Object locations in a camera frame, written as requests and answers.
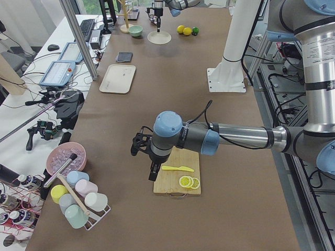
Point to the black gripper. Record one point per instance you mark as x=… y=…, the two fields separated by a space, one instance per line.
x=158 y=12
x=156 y=161

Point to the cream round plate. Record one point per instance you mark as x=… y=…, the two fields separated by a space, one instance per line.
x=161 y=37

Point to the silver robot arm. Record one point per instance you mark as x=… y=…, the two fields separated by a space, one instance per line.
x=311 y=23
x=174 y=6

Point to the cream rabbit print tray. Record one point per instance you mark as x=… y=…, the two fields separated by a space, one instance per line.
x=118 y=79

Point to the yellow plastic knife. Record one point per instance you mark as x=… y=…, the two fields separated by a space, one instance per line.
x=181 y=168

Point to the upper yellow lemon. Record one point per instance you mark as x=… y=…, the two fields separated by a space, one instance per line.
x=180 y=29

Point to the yellow lemon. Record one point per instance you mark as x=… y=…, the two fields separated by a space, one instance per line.
x=187 y=31
x=180 y=29

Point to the light green bowl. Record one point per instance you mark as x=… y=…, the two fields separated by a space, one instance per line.
x=135 y=31

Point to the lower yellow lemon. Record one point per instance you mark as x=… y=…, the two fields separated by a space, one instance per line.
x=187 y=31

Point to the wooden mug tree stand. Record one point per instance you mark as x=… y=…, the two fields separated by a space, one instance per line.
x=125 y=27

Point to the lemon slices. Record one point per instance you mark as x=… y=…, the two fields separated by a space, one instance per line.
x=189 y=182

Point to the green lime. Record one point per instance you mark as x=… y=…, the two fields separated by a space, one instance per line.
x=195 y=31

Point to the folded grey cloth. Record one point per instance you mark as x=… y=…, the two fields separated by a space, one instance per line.
x=124 y=57

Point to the white cup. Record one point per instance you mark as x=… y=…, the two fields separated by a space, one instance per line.
x=96 y=201

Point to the black keyboard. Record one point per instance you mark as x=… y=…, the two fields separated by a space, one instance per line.
x=87 y=27

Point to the pink cup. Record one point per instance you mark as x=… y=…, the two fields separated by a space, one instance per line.
x=84 y=187

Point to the white cup rack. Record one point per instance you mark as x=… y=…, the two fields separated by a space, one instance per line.
x=94 y=217

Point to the metal muddler black tip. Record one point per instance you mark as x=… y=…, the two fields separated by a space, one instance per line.
x=48 y=183

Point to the light blue cup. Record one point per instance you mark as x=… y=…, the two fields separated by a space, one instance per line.
x=74 y=176

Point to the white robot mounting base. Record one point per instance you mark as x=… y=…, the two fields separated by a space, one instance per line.
x=228 y=76

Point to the mint green cup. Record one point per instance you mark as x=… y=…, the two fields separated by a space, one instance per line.
x=76 y=216

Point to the blue teach pendant far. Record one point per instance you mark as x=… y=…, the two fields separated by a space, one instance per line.
x=71 y=52

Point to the blue teach pendant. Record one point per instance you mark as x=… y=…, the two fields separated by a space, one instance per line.
x=71 y=52
x=58 y=73

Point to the grey cup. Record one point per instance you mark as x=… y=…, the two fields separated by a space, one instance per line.
x=65 y=201

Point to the pink bowl with ice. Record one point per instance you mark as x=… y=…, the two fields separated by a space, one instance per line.
x=62 y=153

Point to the yellow cup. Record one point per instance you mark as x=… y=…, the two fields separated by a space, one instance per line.
x=57 y=192

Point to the black computer mouse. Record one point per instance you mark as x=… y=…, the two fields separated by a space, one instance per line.
x=53 y=47

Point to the blue teach pendant near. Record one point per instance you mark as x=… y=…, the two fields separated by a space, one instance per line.
x=58 y=73

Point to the aluminium frame post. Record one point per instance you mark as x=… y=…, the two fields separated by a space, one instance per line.
x=75 y=28

